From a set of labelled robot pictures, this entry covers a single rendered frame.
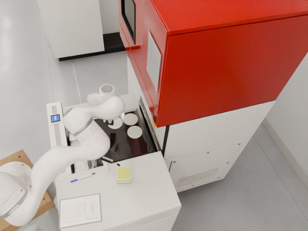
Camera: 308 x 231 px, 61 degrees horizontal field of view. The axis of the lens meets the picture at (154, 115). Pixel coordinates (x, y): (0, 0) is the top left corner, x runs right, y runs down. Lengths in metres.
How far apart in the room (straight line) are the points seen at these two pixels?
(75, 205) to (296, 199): 2.09
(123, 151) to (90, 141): 0.64
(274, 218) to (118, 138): 1.65
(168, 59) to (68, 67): 2.62
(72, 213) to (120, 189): 0.27
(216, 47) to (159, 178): 0.80
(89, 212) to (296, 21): 1.30
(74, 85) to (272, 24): 2.55
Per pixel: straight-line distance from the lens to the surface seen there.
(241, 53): 1.20
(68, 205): 1.51
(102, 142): 1.06
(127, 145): 1.70
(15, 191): 1.15
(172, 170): 1.94
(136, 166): 1.55
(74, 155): 1.07
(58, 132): 1.74
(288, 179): 2.97
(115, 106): 1.09
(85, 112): 1.04
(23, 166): 1.53
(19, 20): 4.53
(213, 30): 1.03
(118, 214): 1.46
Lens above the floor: 2.36
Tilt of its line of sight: 53 degrees down
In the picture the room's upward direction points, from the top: 6 degrees clockwise
